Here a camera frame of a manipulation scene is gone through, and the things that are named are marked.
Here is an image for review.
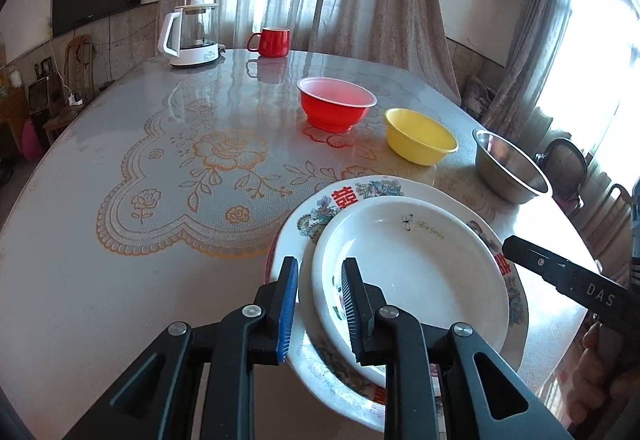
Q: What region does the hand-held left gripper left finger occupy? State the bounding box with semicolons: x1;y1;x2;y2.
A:
65;256;301;440

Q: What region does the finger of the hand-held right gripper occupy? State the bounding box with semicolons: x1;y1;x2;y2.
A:
502;235;573;293

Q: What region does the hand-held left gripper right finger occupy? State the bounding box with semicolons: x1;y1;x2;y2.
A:
341;258;573;440

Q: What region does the small white plate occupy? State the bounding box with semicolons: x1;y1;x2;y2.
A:
311;195;512;373

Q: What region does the red-print floral plate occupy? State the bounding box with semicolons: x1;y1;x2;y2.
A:
265;175;529;433

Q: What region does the stainless steel bowl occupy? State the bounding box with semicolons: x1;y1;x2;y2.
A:
472;129;552;205

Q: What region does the yellow plastic bowl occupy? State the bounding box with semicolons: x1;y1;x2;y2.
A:
384;108;459;166

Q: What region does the red plastic bowl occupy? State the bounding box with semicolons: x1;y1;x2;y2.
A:
296;76;377;133

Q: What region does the person's right hand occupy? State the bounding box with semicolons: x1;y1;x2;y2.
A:
575;320;640;428

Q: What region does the dark oval-back armchair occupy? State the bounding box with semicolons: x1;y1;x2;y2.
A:
542;138;589;212

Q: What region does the light wooden chair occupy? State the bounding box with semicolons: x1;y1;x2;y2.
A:
604;183;635;223

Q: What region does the printed pillow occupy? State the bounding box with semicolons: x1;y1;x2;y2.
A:
462;75;497;122

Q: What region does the narrow beige lace curtain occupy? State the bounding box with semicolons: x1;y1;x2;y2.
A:
482;0;598;141

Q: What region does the bright window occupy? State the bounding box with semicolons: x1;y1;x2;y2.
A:
537;0;640;171

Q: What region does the red mug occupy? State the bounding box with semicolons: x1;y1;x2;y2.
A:
246;27;292;58

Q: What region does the white glass electric kettle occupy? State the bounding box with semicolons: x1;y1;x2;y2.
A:
158;0;224;68

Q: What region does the low wooden bench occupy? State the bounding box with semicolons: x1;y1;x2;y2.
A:
42;112;77;144

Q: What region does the pink round object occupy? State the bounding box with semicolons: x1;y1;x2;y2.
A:
20;122;45;160

